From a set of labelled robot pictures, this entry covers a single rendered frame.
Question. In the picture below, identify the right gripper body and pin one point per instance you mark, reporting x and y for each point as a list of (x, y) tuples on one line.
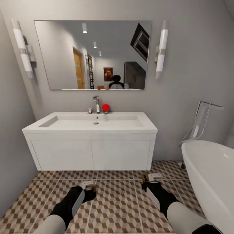
[(146, 184)]

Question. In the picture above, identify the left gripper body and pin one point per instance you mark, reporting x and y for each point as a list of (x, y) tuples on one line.
[(88, 195)]

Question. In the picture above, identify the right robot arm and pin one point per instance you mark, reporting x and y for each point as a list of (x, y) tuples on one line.
[(181, 218)]

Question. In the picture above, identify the furniture sink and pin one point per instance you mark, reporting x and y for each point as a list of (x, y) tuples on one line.
[(92, 141)]

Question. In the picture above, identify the mousetrap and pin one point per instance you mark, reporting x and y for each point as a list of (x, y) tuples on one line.
[(93, 188), (145, 177)]

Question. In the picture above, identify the mirror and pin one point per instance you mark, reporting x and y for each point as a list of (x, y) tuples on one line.
[(94, 54)]

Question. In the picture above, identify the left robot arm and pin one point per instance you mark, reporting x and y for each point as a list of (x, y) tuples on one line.
[(58, 220)]

